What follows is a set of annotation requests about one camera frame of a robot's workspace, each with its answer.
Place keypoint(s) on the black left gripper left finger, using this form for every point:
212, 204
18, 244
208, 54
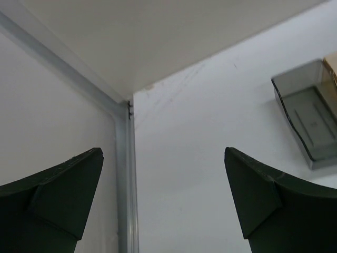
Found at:
48, 211

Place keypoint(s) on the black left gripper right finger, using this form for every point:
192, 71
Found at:
279, 212

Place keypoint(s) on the smoky grey plastic container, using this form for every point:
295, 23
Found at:
308, 103

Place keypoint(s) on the amber plastic container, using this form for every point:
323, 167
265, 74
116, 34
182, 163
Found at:
329, 62

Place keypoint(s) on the aluminium frame rail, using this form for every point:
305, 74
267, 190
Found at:
51, 113

